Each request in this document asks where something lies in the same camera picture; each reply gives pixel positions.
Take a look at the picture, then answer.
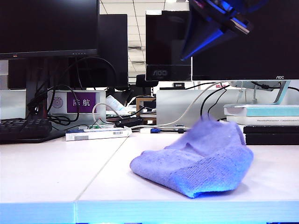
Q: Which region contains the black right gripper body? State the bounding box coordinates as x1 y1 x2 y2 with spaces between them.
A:
189 0 237 30

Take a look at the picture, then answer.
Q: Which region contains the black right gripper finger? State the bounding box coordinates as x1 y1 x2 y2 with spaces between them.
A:
180 9 225 61

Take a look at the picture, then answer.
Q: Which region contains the purple-blue microfibre rag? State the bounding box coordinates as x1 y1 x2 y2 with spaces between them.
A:
129 113 255 199

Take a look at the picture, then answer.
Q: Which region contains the right AOC black monitor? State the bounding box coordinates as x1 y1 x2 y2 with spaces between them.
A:
191 0 299 82

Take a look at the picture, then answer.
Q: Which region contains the black office chair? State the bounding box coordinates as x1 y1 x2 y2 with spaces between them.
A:
135 74 154 95

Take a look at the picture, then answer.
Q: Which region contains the silver partition panel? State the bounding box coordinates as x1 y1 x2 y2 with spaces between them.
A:
156 89 299 129
0 89 27 120

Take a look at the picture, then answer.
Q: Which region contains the plain black monitor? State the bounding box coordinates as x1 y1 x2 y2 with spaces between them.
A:
97 13 129 89

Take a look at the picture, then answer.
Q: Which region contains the wooden desk riser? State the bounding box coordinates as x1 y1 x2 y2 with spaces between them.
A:
135 97 157 125

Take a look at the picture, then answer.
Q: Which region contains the white neuroscience book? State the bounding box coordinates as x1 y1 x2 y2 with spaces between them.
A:
226 115 299 127

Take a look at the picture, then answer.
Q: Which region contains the silver monitor stand base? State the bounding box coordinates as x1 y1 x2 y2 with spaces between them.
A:
223 80 299 109

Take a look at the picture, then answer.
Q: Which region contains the teal book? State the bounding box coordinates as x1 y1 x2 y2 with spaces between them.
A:
223 104 299 118

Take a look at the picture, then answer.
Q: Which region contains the white blue packet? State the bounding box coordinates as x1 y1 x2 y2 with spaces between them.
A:
105 95 126 114

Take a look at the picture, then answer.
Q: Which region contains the white nameplate holder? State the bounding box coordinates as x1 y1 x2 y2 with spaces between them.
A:
47 90 107 122

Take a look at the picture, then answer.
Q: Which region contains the black flat box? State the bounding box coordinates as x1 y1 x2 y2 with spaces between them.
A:
242 125 299 135
244 133 299 146

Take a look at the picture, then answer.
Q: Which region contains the green circuit board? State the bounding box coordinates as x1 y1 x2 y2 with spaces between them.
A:
78 125 105 131

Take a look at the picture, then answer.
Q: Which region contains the white blue medicine box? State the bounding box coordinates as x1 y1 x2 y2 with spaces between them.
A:
65 126 133 142

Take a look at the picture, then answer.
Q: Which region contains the purple name card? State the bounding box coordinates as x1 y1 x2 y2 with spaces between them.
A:
66 92 97 113

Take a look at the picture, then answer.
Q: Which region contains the black monitor red logo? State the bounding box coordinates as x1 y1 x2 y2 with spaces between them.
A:
0 0 101 60

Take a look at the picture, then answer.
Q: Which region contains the dark monitor stand column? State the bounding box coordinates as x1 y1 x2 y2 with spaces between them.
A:
25 57 50 120

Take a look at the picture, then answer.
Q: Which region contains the black keyboard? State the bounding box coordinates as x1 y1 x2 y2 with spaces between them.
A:
0 117 53 140

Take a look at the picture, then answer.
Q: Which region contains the black monitor cable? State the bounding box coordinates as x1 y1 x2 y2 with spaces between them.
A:
207 87 228 117
200 84 231 122

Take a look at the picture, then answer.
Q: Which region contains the grey white monitor cable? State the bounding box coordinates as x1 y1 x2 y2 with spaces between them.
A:
130 81 232 130

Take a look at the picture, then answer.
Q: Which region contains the white looped cable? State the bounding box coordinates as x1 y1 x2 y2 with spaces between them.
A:
92 102 125 129

